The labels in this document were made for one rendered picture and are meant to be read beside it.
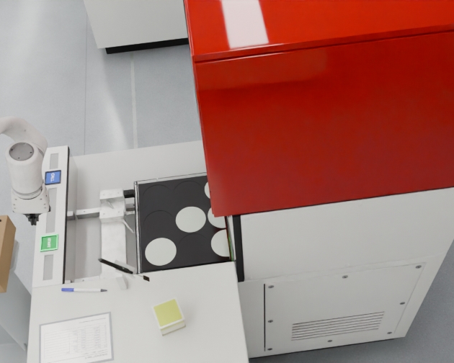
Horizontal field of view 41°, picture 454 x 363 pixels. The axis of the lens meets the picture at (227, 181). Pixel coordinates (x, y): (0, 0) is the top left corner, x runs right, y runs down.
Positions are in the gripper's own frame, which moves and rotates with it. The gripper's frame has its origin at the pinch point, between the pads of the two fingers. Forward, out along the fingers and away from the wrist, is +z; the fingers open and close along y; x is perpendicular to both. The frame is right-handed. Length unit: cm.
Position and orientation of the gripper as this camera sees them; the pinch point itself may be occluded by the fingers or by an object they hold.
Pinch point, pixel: (33, 217)
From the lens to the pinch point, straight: 191.4
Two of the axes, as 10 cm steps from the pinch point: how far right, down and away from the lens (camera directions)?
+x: 1.2, 8.1, -5.8
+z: -1.5, 5.9, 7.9
